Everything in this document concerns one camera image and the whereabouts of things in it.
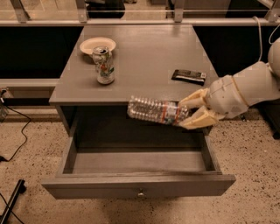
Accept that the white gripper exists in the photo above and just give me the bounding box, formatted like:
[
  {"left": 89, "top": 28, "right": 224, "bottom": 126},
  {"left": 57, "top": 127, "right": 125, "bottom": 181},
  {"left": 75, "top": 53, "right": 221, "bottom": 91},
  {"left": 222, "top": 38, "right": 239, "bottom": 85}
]
[{"left": 178, "top": 75, "right": 249, "bottom": 130}]

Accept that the clear plastic water bottle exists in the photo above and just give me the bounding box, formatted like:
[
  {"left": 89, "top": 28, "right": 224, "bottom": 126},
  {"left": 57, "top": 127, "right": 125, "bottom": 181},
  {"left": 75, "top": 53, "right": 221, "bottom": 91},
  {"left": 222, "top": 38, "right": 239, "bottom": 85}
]
[{"left": 127, "top": 96, "right": 189, "bottom": 125}]

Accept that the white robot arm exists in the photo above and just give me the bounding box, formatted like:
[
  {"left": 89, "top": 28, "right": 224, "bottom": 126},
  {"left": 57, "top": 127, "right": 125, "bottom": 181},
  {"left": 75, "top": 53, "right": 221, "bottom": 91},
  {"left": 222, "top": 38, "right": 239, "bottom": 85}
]
[{"left": 178, "top": 38, "right": 280, "bottom": 130}]

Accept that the grey open top drawer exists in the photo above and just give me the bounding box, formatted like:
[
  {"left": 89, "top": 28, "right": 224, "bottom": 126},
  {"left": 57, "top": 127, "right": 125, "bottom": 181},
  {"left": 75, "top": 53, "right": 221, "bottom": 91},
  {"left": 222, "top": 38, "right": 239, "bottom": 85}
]
[{"left": 42, "top": 120, "right": 235, "bottom": 199}]

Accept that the round metal drawer knob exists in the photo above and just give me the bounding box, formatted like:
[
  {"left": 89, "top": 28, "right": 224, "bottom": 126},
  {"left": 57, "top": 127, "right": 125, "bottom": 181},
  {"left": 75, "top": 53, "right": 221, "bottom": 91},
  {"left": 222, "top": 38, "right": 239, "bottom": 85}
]
[{"left": 137, "top": 189, "right": 145, "bottom": 198}]

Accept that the black snack packet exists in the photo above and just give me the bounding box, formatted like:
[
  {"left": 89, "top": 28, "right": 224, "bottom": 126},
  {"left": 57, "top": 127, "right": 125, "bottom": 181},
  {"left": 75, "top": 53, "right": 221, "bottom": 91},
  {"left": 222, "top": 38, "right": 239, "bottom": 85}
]
[{"left": 171, "top": 69, "right": 207, "bottom": 86}]

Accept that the grey wooden nightstand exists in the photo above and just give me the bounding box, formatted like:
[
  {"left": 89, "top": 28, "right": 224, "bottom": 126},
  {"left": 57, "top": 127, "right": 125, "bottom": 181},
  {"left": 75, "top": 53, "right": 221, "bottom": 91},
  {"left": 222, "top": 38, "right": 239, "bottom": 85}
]
[{"left": 50, "top": 24, "right": 218, "bottom": 140}]

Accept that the crushed green soda can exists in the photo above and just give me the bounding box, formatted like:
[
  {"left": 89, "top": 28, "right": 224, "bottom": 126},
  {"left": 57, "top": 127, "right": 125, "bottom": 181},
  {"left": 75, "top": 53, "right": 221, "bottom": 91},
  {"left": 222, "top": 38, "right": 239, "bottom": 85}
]
[{"left": 92, "top": 45, "right": 115, "bottom": 85}]

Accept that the black metal floor bar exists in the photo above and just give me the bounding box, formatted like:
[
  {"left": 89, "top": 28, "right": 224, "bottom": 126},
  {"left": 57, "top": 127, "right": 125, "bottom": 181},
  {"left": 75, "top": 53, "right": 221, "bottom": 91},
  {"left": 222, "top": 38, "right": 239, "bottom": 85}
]
[{"left": 0, "top": 179, "right": 26, "bottom": 224}]

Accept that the white cable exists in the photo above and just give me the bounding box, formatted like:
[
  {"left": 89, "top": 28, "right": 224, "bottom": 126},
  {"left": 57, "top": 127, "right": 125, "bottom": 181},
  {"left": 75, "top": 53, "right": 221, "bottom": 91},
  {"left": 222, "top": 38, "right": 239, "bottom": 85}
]
[{"left": 252, "top": 16, "right": 280, "bottom": 63}]

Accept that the metal window railing frame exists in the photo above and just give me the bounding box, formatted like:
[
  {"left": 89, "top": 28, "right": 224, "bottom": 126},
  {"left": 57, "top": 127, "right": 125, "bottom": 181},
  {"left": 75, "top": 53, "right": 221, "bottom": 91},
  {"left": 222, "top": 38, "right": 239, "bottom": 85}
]
[{"left": 0, "top": 0, "right": 280, "bottom": 26}]

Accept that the black floor cable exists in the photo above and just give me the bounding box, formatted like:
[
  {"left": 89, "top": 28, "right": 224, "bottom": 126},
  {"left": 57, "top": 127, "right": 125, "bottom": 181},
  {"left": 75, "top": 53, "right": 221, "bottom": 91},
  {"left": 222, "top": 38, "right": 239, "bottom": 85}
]
[{"left": 0, "top": 90, "right": 33, "bottom": 163}]

